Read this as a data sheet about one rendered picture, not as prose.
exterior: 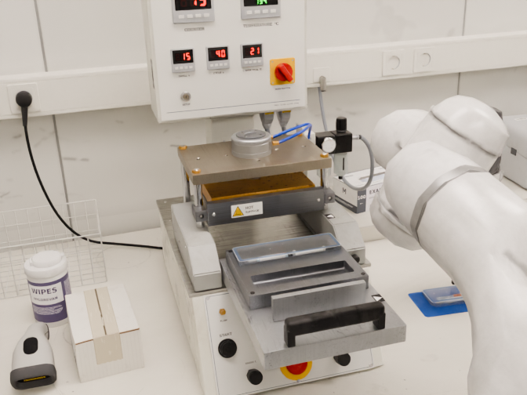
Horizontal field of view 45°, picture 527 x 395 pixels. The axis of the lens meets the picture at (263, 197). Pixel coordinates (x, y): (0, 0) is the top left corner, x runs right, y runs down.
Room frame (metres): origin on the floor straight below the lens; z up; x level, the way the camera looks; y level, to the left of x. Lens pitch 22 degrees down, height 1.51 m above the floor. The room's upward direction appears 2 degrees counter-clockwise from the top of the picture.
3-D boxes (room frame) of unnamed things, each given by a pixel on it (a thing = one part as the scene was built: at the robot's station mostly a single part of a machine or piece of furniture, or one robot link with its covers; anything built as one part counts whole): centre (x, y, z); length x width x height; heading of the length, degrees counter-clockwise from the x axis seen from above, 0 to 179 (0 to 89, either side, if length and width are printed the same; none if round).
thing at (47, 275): (1.19, 0.46, 0.82); 0.09 x 0.09 x 0.15
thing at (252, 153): (1.24, 0.01, 1.08); 0.31 x 0.24 x 0.13; 105
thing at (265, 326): (0.91, -0.06, 0.97); 0.30 x 0.22 x 0.08; 15
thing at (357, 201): (1.70, -0.33, 0.83); 0.23 x 0.12 x 0.07; 117
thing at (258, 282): (0.96, -0.05, 0.98); 0.20 x 0.17 x 0.03; 105
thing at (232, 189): (1.21, 0.01, 1.07); 0.22 x 0.17 x 0.10; 105
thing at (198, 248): (1.10, 0.14, 0.96); 0.25 x 0.05 x 0.07; 15
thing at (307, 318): (0.78, -0.10, 0.99); 0.15 x 0.02 x 0.04; 105
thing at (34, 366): (1.03, 0.45, 0.79); 0.20 x 0.08 x 0.08; 17
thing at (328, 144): (1.39, -0.16, 1.05); 0.15 x 0.05 x 0.15; 105
